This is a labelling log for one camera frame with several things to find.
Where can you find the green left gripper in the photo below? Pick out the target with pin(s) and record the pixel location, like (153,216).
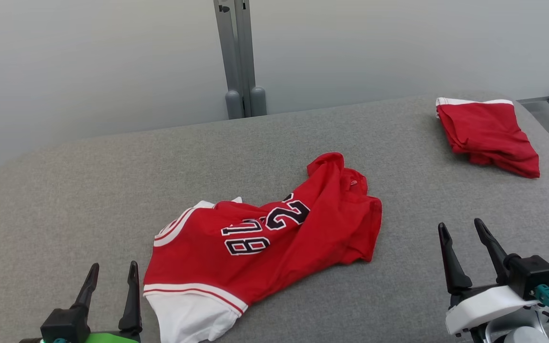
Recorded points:
(112,338)

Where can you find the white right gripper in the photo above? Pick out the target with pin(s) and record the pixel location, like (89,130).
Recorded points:
(484,307)

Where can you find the red shorts with white stripes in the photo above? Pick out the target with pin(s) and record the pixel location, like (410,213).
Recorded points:
(489,138)

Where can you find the red basketball jersey with numbers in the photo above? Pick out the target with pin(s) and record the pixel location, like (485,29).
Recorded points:
(303,238)

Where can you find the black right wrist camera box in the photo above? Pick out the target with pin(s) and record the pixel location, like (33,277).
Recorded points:
(534,276)

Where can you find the grey double partition post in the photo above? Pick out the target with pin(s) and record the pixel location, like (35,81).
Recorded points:
(241,47)

